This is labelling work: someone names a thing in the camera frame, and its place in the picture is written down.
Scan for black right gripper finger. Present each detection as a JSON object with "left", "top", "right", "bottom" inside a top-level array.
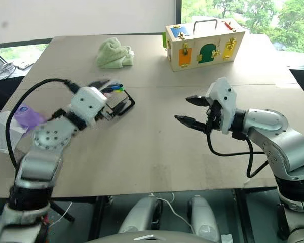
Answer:
[
  {"left": 174, "top": 114, "right": 209, "bottom": 133},
  {"left": 185, "top": 95, "right": 209, "bottom": 107}
]

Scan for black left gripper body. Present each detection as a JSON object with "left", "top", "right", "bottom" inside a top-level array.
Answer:
[{"left": 93, "top": 100, "right": 117, "bottom": 123}]

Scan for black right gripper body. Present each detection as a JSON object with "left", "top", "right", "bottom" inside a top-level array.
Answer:
[{"left": 205, "top": 100, "right": 223, "bottom": 133}]

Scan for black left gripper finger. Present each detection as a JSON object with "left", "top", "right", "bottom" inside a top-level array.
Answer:
[
  {"left": 108, "top": 102, "right": 129, "bottom": 116},
  {"left": 87, "top": 79, "right": 111, "bottom": 90}
]

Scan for black pen holder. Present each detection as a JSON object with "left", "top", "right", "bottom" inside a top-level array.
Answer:
[{"left": 103, "top": 87, "right": 136, "bottom": 117}]

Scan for light green towel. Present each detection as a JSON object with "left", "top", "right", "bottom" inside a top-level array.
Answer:
[{"left": 95, "top": 37, "right": 135, "bottom": 70}]

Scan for wooden lock box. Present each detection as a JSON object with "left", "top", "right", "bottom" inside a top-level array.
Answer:
[{"left": 163, "top": 18, "right": 246, "bottom": 73}]

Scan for purple packet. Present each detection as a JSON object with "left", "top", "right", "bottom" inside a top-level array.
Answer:
[{"left": 13, "top": 103, "right": 47, "bottom": 133}]

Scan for dark side desk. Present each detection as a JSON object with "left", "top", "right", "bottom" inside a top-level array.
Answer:
[{"left": 287, "top": 58, "right": 304, "bottom": 104}]

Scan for silver right robot leg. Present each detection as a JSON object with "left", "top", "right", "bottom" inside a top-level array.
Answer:
[{"left": 186, "top": 194, "right": 222, "bottom": 242}]

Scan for silver robot leg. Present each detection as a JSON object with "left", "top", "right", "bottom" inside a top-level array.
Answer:
[
  {"left": 118, "top": 195, "right": 163, "bottom": 234},
  {"left": 186, "top": 194, "right": 222, "bottom": 242}
]

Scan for white plastic bag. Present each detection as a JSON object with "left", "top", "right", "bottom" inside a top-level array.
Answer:
[{"left": 0, "top": 110, "right": 31, "bottom": 154}]

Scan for black table leg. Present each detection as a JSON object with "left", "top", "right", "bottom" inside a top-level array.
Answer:
[{"left": 49, "top": 199, "right": 76, "bottom": 223}]

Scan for silver left robot leg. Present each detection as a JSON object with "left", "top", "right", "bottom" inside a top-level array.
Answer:
[{"left": 118, "top": 195, "right": 163, "bottom": 234}]

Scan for white paper scrap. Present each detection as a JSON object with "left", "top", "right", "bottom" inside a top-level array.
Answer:
[{"left": 219, "top": 233, "right": 234, "bottom": 243}]

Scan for silver robot torso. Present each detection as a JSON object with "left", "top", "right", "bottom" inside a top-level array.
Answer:
[{"left": 87, "top": 229, "right": 220, "bottom": 243}]

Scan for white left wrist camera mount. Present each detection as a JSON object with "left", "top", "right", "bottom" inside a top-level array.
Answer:
[{"left": 70, "top": 86, "right": 108, "bottom": 125}]

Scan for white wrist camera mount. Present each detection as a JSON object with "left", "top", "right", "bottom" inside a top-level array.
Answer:
[
  {"left": 70, "top": 86, "right": 108, "bottom": 125},
  {"left": 207, "top": 76, "right": 238, "bottom": 134}
]

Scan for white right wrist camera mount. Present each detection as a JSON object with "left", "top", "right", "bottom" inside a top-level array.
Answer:
[{"left": 207, "top": 76, "right": 238, "bottom": 134}]

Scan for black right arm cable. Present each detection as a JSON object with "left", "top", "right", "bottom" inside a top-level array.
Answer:
[{"left": 206, "top": 131, "right": 270, "bottom": 178}]

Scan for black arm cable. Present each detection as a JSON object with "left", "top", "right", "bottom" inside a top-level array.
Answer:
[
  {"left": 206, "top": 131, "right": 270, "bottom": 178},
  {"left": 5, "top": 78, "right": 80, "bottom": 174}
]

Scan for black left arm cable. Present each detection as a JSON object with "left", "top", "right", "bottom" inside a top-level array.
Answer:
[{"left": 5, "top": 78, "right": 80, "bottom": 174}]

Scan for thin white cable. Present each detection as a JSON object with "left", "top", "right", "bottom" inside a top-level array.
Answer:
[{"left": 149, "top": 192, "right": 195, "bottom": 234}]

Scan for white coiled cables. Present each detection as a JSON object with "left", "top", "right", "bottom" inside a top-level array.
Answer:
[{"left": 0, "top": 61, "right": 17, "bottom": 81}]

